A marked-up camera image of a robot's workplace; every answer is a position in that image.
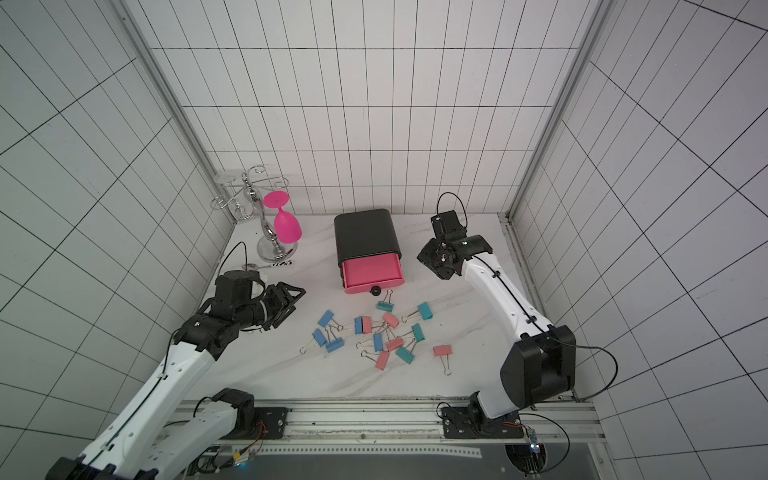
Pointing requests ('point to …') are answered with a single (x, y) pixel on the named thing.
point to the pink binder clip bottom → (381, 359)
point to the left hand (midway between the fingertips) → (299, 303)
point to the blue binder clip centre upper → (358, 325)
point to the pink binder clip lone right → (443, 351)
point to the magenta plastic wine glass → (287, 228)
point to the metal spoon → (252, 266)
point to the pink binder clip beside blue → (367, 325)
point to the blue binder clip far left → (318, 338)
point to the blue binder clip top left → (327, 319)
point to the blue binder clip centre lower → (378, 345)
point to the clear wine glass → (241, 203)
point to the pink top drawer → (372, 274)
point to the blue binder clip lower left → (335, 345)
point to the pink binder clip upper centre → (390, 319)
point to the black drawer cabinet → (363, 233)
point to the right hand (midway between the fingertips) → (413, 259)
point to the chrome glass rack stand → (269, 247)
